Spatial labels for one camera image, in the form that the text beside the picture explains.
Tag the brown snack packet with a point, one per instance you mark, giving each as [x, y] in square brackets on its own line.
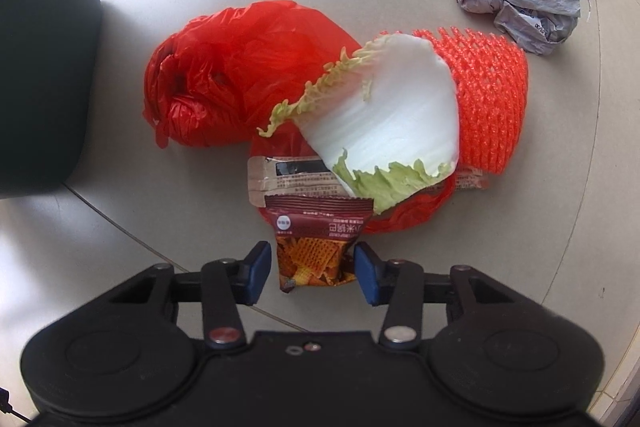
[315, 252]

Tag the dark green trash bin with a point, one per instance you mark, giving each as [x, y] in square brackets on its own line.
[40, 57]

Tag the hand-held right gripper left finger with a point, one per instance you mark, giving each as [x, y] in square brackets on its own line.
[257, 277]

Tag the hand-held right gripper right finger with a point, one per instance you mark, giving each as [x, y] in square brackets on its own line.
[367, 277]

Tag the orange foam fruit net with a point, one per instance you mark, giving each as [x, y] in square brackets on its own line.
[490, 97]

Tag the napa cabbage leaf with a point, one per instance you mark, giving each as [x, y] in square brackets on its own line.
[395, 117]

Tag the beige sachet wrapper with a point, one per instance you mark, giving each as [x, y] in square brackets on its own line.
[285, 179]

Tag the red plastic bag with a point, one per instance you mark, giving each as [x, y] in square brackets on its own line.
[230, 57]

